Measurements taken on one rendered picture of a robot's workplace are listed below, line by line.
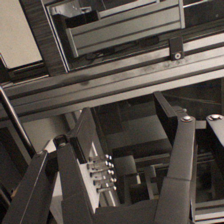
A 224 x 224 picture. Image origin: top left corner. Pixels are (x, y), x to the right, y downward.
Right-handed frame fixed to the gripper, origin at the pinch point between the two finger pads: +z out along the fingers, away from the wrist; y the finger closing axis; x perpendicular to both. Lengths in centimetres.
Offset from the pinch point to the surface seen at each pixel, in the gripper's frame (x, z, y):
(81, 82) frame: 0.9, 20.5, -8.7
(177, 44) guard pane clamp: 3.8, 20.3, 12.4
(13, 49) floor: 21, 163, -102
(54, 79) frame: 3.1, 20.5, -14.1
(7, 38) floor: 31, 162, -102
